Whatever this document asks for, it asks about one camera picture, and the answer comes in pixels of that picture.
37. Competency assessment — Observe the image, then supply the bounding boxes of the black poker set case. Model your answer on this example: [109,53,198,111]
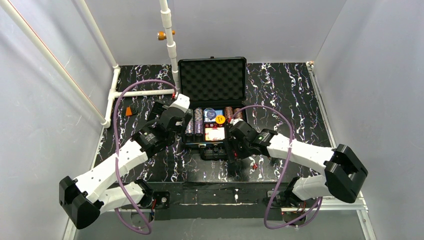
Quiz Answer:
[177,56,248,161]

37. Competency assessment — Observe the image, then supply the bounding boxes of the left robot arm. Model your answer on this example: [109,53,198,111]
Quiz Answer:
[59,94,192,230]

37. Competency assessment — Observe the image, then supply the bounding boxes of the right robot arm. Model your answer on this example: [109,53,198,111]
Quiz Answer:
[229,119,368,204]

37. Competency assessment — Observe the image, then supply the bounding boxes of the blue orange purple chip stack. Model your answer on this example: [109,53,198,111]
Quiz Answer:
[194,107,203,136]

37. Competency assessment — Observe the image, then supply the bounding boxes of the blue green yellow chip stack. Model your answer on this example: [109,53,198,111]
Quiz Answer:
[185,118,194,137]

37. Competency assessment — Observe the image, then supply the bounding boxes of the red dice row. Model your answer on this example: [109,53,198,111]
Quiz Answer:
[204,123,220,128]

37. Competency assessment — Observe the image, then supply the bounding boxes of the blue playing card deck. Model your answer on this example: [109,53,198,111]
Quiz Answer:
[203,108,223,123]

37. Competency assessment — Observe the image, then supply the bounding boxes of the red playing card deck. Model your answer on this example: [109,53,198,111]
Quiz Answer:
[204,127,225,142]

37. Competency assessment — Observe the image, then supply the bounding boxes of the yellow big blind button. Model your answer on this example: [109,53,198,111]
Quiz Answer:
[215,115,226,125]

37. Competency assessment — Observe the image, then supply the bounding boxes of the orange black chip stack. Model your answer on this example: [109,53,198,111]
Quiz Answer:
[224,106,234,123]

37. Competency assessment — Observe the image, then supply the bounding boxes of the orange black small clip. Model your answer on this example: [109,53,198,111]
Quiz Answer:
[122,106,138,117]

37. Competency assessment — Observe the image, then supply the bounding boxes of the orange knob on pipe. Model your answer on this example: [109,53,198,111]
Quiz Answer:
[157,31,167,41]

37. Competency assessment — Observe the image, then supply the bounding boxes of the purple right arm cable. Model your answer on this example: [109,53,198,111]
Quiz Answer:
[228,104,324,230]

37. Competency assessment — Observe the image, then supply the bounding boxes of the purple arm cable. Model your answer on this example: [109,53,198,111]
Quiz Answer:
[112,78,178,236]
[228,104,324,230]

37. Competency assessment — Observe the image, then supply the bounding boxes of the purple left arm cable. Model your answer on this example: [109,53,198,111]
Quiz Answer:
[112,78,178,236]

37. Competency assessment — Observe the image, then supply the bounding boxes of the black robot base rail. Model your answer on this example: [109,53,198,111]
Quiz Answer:
[148,181,276,221]

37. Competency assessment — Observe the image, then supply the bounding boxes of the white pvc pipe frame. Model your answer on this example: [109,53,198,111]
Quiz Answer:
[0,0,181,129]

